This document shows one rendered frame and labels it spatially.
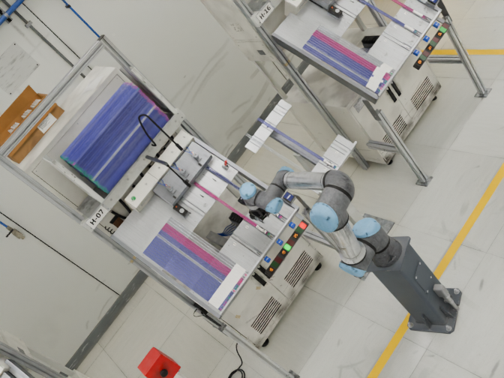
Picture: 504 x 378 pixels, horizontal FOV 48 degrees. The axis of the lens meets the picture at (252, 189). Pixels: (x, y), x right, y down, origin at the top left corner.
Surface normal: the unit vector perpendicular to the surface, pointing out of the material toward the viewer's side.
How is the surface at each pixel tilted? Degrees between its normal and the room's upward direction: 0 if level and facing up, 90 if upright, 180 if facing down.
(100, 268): 90
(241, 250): 43
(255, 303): 90
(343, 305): 0
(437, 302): 90
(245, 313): 90
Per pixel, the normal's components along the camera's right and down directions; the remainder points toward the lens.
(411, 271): 0.73, -0.08
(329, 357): -0.58, -0.60
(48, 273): 0.56, 0.19
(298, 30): -0.03, -0.29
